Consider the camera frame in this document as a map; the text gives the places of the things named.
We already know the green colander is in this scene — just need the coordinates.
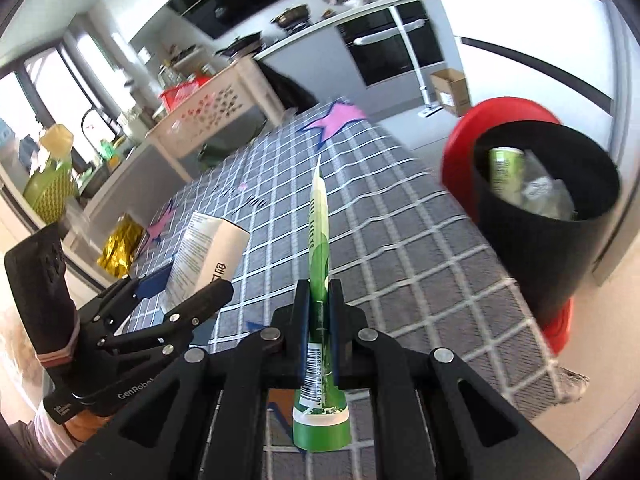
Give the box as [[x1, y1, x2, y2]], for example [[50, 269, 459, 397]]
[[22, 160, 81, 223]]

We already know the black built-in oven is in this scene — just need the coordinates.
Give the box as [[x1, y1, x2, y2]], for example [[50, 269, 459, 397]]
[[335, 0, 446, 88]]

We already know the gold foil bag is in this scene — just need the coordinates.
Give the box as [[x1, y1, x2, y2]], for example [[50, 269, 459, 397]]
[[96, 214, 146, 278]]

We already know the white mop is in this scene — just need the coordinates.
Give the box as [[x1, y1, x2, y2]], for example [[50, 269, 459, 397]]
[[390, 5, 443, 117]]

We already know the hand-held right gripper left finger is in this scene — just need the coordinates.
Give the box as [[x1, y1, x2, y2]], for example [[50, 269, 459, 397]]
[[55, 279, 310, 480]]

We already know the crumpled grey plastic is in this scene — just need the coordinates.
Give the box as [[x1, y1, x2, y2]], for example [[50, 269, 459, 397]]
[[552, 366, 592, 403]]

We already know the white plastic bag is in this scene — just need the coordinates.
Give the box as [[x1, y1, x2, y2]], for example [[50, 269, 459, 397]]
[[520, 152, 576, 221]]

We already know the green white drink bottle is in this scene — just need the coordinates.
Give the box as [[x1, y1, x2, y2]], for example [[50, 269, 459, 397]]
[[487, 146, 526, 198]]

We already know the grey checked tablecloth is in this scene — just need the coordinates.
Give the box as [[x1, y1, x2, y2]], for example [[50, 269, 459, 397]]
[[127, 100, 576, 456]]

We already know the beige perforated plastic basket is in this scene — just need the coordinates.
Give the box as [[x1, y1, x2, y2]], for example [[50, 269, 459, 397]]
[[145, 55, 286, 183]]

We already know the red plastic basket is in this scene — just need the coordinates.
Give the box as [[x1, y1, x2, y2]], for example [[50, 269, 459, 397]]
[[159, 76, 213, 111]]

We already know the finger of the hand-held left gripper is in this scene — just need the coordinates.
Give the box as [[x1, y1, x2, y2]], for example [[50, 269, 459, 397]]
[[97, 280, 235, 358], [82, 264, 175, 336]]

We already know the black trash bin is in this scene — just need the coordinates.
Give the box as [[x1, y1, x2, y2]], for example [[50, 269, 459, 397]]
[[472, 121, 621, 328]]

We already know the white carton box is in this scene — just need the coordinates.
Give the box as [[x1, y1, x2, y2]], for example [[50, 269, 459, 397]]
[[159, 211, 251, 318]]

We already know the person's left forearm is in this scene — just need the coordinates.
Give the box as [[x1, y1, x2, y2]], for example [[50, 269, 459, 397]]
[[10, 400, 108, 466]]

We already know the white refrigerator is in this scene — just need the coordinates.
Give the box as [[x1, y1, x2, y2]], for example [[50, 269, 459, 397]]
[[425, 0, 631, 126]]

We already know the green white paper cup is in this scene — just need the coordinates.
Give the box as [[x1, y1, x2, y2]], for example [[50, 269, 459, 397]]
[[292, 155, 352, 453]]

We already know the black wok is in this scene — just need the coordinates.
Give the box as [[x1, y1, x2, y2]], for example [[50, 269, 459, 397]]
[[215, 31, 263, 57]]

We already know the cardboard box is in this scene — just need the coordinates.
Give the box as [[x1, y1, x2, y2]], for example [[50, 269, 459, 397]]
[[430, 67, 472, 118]]

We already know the black kitchen faucet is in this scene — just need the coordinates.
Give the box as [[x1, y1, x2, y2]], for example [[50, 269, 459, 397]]
[[81, 107, 126, 161]]

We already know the dark cooking pot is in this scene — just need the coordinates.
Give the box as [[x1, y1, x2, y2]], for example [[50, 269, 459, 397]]
[[270, 4, 312, 28]]

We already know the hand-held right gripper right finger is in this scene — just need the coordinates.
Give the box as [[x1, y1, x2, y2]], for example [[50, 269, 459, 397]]
[[329, 279, 582, 480]]

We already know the red plastic stool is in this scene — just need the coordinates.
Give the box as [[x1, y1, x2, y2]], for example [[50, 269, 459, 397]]
[[441, 97, 573, 358]]

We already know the dark cloth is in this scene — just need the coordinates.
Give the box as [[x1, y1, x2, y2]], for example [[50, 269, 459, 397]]
[[260, 62, 318, 111]]

